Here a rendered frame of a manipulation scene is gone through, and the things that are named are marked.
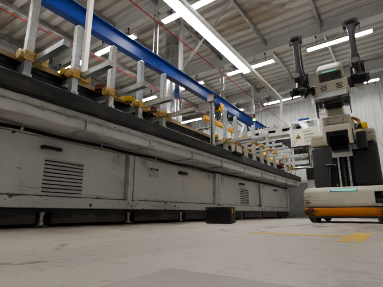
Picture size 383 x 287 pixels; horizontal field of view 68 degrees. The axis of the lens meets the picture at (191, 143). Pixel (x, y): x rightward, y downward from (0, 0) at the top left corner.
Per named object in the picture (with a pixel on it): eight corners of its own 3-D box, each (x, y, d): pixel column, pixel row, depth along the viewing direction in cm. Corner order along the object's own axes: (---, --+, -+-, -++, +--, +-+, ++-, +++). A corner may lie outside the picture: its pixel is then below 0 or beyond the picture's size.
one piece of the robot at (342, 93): (318, 120, 256) (316, 97, 261) (353, 114, 241) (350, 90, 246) (315, 115, 243) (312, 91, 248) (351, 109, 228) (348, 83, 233)
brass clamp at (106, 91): (124, 99, 183) (124, 93, 184) (107, 93, 172) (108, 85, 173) (117, 102, 186) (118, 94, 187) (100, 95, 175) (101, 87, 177)
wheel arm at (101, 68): (114, 69, 147) (114, 61, 148) (109, 66, 145) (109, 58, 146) (66, 89, 172) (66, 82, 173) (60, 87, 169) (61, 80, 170)
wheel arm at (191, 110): (195, 113, 207) (195, 107, 208) (192, 111, 204) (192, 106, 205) (151, 123, 231) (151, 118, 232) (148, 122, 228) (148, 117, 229)
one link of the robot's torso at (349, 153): (333, 158, 259) (330, 132, 265) (369, 155, 244) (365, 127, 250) (328, 154, 238) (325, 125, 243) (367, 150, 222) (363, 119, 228)
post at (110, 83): (112, 115, 175) (117, 46, 186) (108, 114, 172) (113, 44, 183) (109, 117, 177) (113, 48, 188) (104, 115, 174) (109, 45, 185)
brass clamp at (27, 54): (48, 67, 143) (49, 58, 144) (20, 56, 132) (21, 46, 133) (41, 70, 146) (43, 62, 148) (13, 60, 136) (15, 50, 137)
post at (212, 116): (215, 146, 274) (215, 102, 285) (213, 145, 270) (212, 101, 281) (211, 147, 277) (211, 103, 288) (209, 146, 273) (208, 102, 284)
